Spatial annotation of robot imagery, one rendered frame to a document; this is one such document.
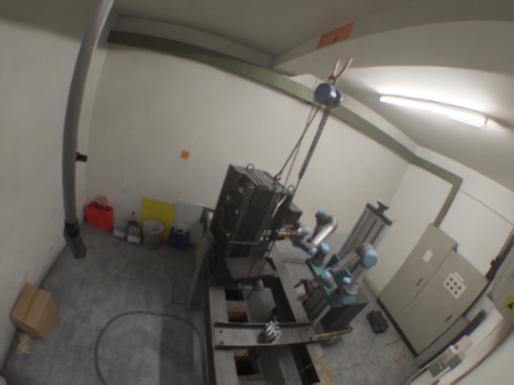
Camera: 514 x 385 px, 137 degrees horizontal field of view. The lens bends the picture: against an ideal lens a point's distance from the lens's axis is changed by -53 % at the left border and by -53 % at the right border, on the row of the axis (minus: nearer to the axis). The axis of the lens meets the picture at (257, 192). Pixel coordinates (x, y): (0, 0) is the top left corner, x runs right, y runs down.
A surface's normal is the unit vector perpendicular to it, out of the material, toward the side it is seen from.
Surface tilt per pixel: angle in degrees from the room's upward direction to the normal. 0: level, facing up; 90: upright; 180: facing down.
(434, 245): 90
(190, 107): 90
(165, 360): 0
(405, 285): 90
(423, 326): 90
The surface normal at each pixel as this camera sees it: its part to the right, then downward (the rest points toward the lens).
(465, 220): -0.92, -0.24
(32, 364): 0.34, -0.87
